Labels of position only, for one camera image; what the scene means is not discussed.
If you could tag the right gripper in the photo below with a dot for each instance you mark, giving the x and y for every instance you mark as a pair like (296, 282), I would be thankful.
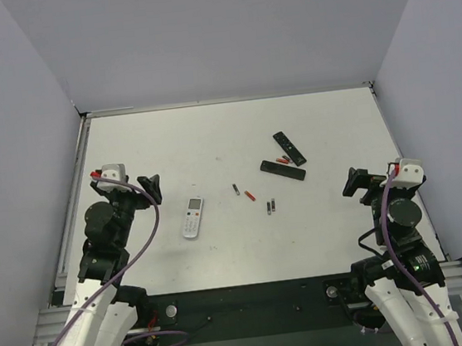
(370, 182)

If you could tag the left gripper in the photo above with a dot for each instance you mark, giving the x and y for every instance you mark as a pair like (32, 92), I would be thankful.
(134, 193)

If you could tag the white remote control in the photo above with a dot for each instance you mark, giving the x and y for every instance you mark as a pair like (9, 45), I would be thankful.
(192, 218)

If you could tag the black grey battery pair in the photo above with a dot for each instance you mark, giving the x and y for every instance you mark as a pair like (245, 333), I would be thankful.
(271, 206)

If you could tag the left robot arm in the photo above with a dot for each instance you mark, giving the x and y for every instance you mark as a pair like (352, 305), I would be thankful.
(104, 310)

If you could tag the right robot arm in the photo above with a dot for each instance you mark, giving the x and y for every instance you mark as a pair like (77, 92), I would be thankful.
(405, 281)

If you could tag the wide black remote control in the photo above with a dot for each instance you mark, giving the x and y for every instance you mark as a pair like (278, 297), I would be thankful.
(283, 170)

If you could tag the black silver battery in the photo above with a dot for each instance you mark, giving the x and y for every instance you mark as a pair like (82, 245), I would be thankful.
(236, 189)

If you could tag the red orange battery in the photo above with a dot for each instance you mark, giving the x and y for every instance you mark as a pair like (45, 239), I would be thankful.
(249, 195)

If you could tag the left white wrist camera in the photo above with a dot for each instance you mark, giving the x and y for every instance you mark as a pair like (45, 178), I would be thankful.
(109, 177)

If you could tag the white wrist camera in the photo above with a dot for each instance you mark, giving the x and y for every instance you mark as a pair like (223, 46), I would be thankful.
(109, 177)
(408, 173)

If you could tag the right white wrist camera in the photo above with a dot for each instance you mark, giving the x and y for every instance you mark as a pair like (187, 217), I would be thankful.
(408, 173)

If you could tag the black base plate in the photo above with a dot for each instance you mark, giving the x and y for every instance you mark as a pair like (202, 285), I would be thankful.
(264, 309)

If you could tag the aluminium front rail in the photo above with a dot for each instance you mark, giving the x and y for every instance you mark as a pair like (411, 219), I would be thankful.
(50, 321)

